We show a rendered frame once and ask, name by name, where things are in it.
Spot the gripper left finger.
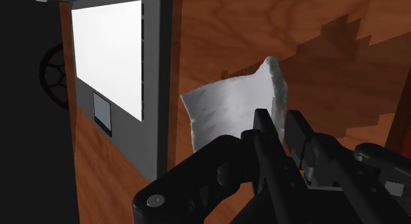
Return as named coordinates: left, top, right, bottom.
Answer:
left=132, top=108, right=310, bottom=224

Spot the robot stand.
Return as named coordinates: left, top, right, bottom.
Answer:
left=0, top=0, right=80, bottom=224

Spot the grey laptop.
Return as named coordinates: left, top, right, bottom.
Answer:
left=55, top=0, right=175, bottom=183

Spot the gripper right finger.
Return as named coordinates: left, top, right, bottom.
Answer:
left=283, top=109, right=411, bottom=224

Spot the white cloth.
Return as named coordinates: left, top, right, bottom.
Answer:
left=180, top=55, right=288, bottom=154

